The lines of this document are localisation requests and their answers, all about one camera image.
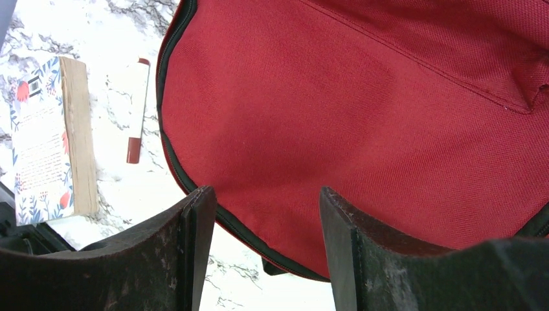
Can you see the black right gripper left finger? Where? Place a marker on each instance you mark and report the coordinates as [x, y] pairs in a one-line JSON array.
[[158, 264]]

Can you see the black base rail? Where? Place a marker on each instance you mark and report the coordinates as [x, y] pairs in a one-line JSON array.
[[31, 239]]

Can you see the red backpack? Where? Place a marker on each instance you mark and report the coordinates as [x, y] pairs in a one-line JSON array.
[[431, 116]]

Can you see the floral cover book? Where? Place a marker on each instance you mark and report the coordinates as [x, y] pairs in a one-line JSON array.
[[52, 151]]

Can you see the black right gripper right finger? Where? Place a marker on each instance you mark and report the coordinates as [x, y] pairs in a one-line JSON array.
[[373, 266]]

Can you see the white marker red cap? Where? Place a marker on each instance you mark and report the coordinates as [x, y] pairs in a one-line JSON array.
[[138, 80]]

